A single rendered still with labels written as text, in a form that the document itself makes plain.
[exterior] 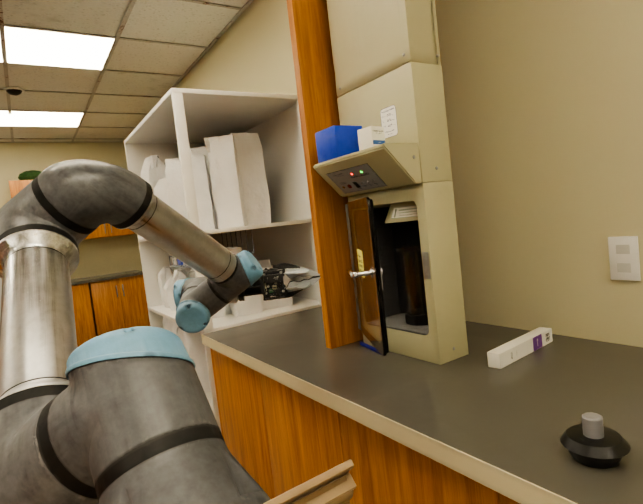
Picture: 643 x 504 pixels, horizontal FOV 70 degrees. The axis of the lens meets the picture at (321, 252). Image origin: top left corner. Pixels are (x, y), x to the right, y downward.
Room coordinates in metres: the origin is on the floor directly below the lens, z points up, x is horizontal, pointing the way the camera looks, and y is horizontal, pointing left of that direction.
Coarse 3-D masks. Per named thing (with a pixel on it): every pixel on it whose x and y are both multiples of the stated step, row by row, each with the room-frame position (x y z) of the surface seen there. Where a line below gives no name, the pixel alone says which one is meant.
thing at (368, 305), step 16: (352, 208) 1.32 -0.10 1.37; (368, 208) 1.11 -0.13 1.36; (352, 224) 1.35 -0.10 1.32; (368, 224) 1.13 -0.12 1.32; (352, 240) 1.38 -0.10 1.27; (368, 240) 1.15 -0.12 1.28; (368, 256) 1.17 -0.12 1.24; (368, 288) 1.21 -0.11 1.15; (368, 304) 1.24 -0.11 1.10; (368, 320) 1.26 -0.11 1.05; (368, 336) 1.29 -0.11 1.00; (384, 336) 1.11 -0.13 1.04; (384, 352) 1.11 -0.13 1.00
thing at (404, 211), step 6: (396, 204) 1.29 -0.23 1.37; (402, 204) 1.28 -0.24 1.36; (408, 204) 1.27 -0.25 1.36; (414, 204) 1.26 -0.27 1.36; (390, 210) 1.31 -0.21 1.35; (396, 210) 1.29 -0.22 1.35; (402, 210) 1.27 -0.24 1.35; (408, 210) 1.26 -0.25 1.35; (414, 210) 1.26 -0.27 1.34; (390, 216) 1.30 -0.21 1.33; (396, 216) 1.28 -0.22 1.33; (402, 216) 1.26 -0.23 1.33; (408, 216) 1.26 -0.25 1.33; (414, 216) 1.25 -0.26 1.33; (390, 222) 1.29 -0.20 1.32; (396, 222) 1.27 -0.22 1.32
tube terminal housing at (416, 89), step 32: (416, 64) 1.17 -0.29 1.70; (352, 96) 1.36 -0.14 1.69; (384, 96) 1.25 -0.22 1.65; (416, 96) 1.16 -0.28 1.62; (416, 128) 1.16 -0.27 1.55; (448, 160) 1.22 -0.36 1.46; (384, 192) 1.28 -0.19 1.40; (416, 192) 1.18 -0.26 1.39; (448, 192) 1.21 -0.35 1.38; (448, 224) 1.20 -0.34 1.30; (448, 256) 1.20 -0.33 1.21; (448, 288) 1.19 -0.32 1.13; (448, 320) 1.18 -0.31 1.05; (416, 352) 1.23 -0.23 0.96; (448, 352) 1.18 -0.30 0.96
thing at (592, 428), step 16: (592, 416) 0.67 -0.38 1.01; (576, 432) 0.69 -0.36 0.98; (592, 432) 0.66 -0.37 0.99; (608, 432) 0.68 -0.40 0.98; (576, 448) 0.65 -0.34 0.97; (592, 448) 0.64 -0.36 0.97; (608, 448) 0.64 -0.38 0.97; (624, 448) 0.64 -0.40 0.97; (592, 464) 0.65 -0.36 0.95; (608, 464) 0.64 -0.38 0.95
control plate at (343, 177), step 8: (352, 168) 1.25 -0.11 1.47; (360, 168) 1.23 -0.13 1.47; (368, 168) 1.21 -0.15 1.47; (328, 176) 1.35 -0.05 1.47; (336, 176) 1.33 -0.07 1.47; (344, 176) 1.30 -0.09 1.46; (352, 176) 1.28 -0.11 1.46; (360, 176) 1.26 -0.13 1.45; (368, 176) 1.24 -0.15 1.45; (376, 176) 1.22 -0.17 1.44; (336, 184) 1.37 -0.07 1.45; (344, 184) 1.34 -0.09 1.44; (352, 184) 1.32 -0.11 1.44; (360, 184) 1.29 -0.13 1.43; (368, 184) 1.27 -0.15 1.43; (376, 184) 1.25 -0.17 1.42; (384, 184) 1.23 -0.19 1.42; (344, 192) 1.38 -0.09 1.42
